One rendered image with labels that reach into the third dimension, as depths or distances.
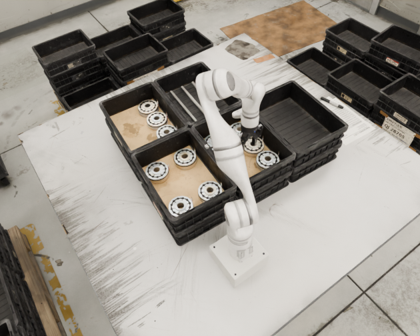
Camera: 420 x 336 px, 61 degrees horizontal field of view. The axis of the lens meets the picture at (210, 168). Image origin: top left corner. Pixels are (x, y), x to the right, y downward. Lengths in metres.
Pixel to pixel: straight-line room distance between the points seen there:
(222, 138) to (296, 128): 0.76
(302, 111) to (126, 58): 1.54
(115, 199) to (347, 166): 1.13
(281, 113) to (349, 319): 1.20
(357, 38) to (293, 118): 1.63
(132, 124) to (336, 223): 1.08
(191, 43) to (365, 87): 1.42
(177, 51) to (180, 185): 1.74
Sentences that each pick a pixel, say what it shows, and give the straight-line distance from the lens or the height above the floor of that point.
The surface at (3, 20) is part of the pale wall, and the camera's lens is 4.57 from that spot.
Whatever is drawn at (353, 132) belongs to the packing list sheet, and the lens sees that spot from 2.02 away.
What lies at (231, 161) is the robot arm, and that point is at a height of 1.24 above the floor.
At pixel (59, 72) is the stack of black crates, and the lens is 2.96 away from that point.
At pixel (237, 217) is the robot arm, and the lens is 1.14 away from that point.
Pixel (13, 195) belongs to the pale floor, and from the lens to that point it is 2.96.
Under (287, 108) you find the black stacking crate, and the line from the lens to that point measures 1.89.
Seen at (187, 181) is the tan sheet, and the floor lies 0.83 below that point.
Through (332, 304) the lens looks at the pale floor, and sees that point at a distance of 2.27.
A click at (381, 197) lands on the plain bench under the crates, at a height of 0.70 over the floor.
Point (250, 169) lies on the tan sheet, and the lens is 1.60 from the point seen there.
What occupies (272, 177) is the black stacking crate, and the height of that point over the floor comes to 0.84.
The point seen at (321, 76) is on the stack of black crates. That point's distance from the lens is 3.05.
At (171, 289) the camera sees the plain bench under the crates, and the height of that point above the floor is 0.70.
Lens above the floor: 2.10
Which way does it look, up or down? 52 degrees down
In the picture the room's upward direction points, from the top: 4 degrees counter-clockwise
